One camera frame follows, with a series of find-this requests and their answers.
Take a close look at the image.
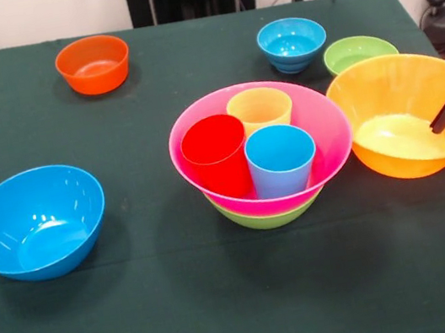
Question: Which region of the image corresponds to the large green bowl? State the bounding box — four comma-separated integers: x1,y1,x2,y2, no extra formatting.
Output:
203,175,329,239

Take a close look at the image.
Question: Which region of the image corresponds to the yellow cup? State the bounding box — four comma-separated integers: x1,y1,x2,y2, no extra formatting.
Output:
223,82,298,140

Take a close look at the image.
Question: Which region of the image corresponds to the small red-orange bowl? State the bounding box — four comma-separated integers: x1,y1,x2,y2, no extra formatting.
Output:
51,30,136,102

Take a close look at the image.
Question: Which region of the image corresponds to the dark green tablecloth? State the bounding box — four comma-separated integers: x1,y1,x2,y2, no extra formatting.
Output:
0,0,445,333

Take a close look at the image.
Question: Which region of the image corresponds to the blue cup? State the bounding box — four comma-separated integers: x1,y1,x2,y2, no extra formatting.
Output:
240,118,324,202

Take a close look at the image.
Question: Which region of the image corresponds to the small green bowl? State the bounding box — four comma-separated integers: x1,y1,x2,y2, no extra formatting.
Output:
319,29,402,78

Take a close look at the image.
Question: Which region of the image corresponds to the large orange bowl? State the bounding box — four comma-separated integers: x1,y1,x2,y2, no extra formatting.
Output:
320,45,445,192

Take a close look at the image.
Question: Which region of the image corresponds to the small blue bowl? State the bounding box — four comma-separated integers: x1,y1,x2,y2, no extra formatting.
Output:
254,11,333,79

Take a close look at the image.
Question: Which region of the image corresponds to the red cup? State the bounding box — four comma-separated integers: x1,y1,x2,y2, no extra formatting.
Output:
175,110,257,206

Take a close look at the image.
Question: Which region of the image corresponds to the large blue bowl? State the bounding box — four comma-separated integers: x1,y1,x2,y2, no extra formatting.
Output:
0,156,117,288

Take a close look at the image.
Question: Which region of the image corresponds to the large pink bowl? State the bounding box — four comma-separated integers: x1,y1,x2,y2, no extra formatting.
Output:
159,66,365,230

